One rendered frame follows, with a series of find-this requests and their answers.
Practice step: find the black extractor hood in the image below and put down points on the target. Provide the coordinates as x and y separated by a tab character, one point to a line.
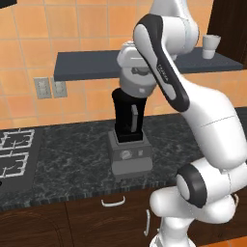
7	2

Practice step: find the dark wood cupboard door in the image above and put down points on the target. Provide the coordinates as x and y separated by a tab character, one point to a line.
32	226

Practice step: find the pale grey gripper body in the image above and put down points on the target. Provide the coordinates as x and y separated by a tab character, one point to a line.
136	86

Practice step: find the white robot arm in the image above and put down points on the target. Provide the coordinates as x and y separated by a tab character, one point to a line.
212	128

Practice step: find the grey blender base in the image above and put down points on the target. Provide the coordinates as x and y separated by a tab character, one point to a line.
130	157

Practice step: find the grey wall socket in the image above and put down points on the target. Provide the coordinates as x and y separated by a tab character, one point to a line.
59	89
42	87

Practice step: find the dark wood drawer front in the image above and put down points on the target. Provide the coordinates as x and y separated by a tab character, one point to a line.
96	222

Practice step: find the dark grey wall shelf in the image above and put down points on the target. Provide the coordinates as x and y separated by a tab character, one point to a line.
90	66

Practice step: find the black blender jug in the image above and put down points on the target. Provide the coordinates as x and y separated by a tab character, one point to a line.
123	115

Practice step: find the black hob with white grates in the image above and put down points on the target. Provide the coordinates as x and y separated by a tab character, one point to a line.
16	160

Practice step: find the dark wood tall cupboard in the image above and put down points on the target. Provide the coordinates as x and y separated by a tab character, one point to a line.
230	29

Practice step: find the white cup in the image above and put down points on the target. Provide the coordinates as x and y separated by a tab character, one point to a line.
210	43

